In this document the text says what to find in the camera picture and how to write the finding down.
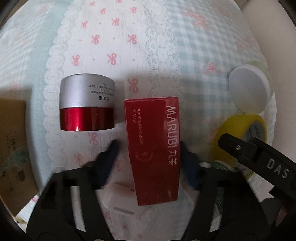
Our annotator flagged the red cosmetics carton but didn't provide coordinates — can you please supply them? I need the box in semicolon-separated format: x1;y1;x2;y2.
124;97;181;207

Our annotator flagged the yellow tape roll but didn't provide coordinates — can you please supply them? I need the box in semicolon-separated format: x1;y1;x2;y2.
212;113;269;163

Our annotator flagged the brown cardboard box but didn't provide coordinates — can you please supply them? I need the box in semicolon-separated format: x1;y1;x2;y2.
0;97;39;216

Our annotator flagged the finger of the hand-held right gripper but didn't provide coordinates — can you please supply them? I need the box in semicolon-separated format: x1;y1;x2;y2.
218;133;296;201

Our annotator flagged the white round jar lid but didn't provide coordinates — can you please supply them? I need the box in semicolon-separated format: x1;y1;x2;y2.
228;61;271;114

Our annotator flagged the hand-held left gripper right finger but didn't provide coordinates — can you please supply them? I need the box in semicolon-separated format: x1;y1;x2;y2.
180;140;271;241

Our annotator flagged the green printed tube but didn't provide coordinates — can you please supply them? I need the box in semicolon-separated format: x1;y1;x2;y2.
212;161;234;218

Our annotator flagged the small white plastic box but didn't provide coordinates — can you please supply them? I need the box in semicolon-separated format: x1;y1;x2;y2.
101;183;144;215

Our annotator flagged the bow printed quilt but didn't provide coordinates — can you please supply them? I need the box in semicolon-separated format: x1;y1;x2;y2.
0;0;278;241

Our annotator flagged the silver and red cream jar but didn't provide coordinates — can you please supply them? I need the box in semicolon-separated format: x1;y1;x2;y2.
59;73;115;132

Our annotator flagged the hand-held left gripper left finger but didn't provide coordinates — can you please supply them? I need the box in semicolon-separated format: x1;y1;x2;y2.
27;140;122;241

